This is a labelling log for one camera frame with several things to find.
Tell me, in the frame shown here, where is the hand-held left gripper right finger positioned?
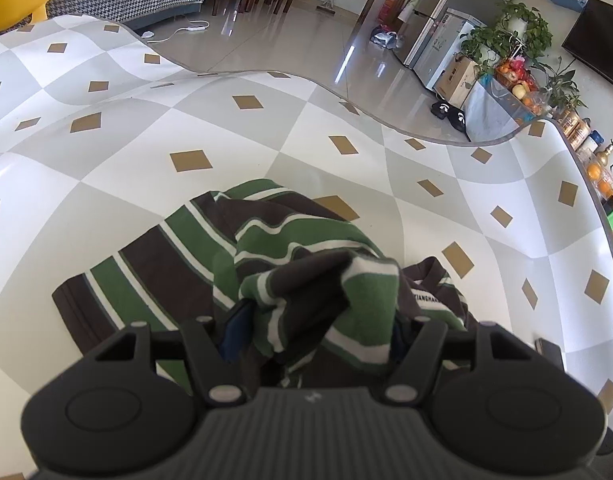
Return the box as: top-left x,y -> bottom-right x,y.
383,321 -> 534,405

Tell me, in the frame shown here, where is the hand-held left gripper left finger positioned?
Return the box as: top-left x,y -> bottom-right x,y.
94,300 -> 254,406

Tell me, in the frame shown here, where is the green brown striped shirt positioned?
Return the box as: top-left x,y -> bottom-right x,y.
51,177 -> 482,397

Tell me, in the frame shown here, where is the black smartphone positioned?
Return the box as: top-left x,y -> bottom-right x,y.
535,337 -> 567,371

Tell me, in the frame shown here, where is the checkered table mat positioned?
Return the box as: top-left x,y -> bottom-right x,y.
0,14 -> 613,480

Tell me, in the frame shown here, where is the glass side table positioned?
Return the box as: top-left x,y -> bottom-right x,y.
466,80 -> 542,144

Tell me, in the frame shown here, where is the pile of oranges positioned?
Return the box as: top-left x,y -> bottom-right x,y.
586,162 -> 613,196

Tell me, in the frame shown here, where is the cardboard box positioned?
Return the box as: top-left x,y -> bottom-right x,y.
436,55 -> 482,106

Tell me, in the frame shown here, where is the fruit basket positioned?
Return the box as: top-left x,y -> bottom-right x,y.
495,57 -> 535,86

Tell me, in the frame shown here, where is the small white refrigerator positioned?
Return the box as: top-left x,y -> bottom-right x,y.
411,7 -> 487,94

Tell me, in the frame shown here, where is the white plastic bag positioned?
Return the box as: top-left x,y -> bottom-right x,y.
370,30 -> 400,50

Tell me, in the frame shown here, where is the leafy potted plant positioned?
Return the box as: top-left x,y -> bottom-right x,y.
536,57 -> 587,111

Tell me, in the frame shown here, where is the silver refrigerator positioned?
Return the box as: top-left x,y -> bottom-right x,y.
399,0 -> 470,69

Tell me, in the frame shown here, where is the trailing green potted plant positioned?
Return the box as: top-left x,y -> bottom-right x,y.
461,2 -> 552,79

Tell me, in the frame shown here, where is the black television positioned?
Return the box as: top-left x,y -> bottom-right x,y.
561,0 -> 613,86

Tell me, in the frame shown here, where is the white power strip cable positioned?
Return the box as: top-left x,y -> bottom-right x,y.
141,20 -> 210,41

